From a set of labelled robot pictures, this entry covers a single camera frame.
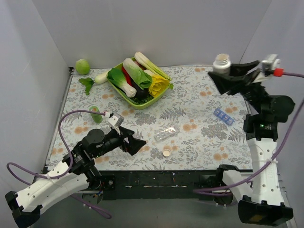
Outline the yellow lettuce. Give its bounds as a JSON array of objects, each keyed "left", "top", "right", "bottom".
[{"left": 148, "top": 75, "right": 173, "bottom": 98}]

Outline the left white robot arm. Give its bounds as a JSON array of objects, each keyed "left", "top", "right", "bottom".
[{"left": 5, "top": 127, "right": 146, "bottom": 228}]

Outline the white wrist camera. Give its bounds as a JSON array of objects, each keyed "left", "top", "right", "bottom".
[
  {"left": 108, "top": 113, "right": 124, "bottom": 129},
  {"left": 254, "top": 54, "right": 281, "bottom": 83}
]

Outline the floral table mat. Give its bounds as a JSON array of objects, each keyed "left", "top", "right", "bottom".
[{"left": 48, "top": 66, "right": 252, "bottom": 171}]

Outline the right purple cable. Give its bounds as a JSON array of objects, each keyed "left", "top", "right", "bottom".
[{"left": 192, "top": 68, "right": 304, "bottom": 197}]

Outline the red chili pepper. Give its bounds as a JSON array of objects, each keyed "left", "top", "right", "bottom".
[{"left": 122, "top": 67, "right": 133, "bottom": 86}]

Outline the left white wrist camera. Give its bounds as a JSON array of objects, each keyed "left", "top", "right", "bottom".
[{"left": 108, "top": 113, "right": 124, "bottom": 129}]

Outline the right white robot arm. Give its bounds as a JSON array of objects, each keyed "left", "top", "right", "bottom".
[{"left": 209, "top": 55, "right": 295, "bottom": 227}]

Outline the clear pill organizer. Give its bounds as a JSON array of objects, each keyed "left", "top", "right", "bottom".
[{"left": 154, "top": 125, "right": 180, "bottom": 142}]

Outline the napa cabbage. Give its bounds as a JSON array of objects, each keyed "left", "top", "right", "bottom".
[{"left": 123, "top": 58, "right": 152, "bottom": 89}]

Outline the blue pill organizer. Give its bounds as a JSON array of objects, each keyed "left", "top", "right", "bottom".
[{"left": 213, "top": 108, "right": 234, "bottom": 126}]

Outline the white green leek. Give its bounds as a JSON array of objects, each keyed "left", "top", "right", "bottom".
[{"left": 134, "top": 52, "right": 172, "bottom": 81}]

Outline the green cylindrical bottle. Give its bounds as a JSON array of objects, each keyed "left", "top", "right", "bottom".
[{"left": 89, "top": 106, "right": 103, "bottom": 124}]

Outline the white cap pill bottle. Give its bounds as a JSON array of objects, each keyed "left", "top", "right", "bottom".
[{"left": 212, "top": 53, "right": 231, "bottom": 75}]

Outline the white radish with leaves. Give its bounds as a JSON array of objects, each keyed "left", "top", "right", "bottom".
[{"left": 78, "top": 71, "right": 109, "bottom": 95}]

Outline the green bok choy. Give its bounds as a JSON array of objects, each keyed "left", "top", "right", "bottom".
[{"left": 107, "top": 68, "right": 137, "bottom": 98}]

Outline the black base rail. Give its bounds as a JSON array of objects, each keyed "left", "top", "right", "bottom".
[{"left": 73, "top": 170, "right": 238, "bottom": 202}]

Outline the white bottle cap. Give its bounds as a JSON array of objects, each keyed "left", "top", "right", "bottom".
[{"left": 162, "top": 149, "right": 171, "bottom": 157}]

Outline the green round cabbage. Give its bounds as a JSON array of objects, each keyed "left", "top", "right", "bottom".
[{"left": 75, "top": 59, "right": 91, "bottom": 75}]

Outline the dark purple eggplant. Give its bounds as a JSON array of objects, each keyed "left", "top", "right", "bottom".
[{"left": 132, "top": 81, "right": 150, "bottom": 100}]

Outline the green plastic tray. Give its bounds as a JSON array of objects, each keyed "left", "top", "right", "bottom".
[{"left": 107, "top": 57, "right": 170, "bottom": 110}]

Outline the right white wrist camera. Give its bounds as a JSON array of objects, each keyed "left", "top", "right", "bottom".
[{"left": 254, "top": 54, "right": 281, "bottom": 83}]

